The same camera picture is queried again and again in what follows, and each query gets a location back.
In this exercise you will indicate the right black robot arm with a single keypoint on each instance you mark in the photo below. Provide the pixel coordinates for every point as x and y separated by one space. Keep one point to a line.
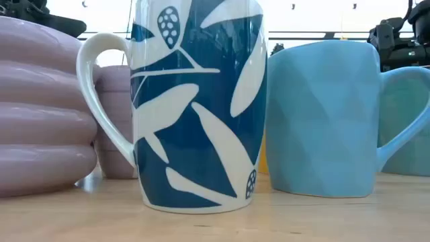
421 20

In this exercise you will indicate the blue floral white mug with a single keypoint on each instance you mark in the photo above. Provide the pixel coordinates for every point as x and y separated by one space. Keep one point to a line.
201 134

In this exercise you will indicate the black horizontal background rail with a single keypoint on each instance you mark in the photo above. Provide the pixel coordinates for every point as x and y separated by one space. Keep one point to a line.
302 33

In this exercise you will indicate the light blue faceted mug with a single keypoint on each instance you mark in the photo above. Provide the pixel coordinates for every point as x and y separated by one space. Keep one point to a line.
319 117

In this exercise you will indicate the ribbed lilac mug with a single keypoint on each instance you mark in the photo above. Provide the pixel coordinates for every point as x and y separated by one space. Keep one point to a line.
40 127

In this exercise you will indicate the purple and white mug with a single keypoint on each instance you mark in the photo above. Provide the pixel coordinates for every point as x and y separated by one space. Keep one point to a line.
114 101

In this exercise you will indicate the yellow mug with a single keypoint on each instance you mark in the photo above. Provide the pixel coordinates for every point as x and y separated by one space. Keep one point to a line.
263 161

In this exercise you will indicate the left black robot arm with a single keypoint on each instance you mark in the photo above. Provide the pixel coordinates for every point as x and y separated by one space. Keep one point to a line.
23 8

